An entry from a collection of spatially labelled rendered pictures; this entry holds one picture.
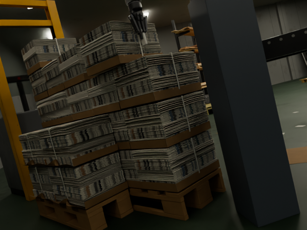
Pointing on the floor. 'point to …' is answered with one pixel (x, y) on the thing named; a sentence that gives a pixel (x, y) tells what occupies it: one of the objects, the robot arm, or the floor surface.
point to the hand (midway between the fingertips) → (143, 39)
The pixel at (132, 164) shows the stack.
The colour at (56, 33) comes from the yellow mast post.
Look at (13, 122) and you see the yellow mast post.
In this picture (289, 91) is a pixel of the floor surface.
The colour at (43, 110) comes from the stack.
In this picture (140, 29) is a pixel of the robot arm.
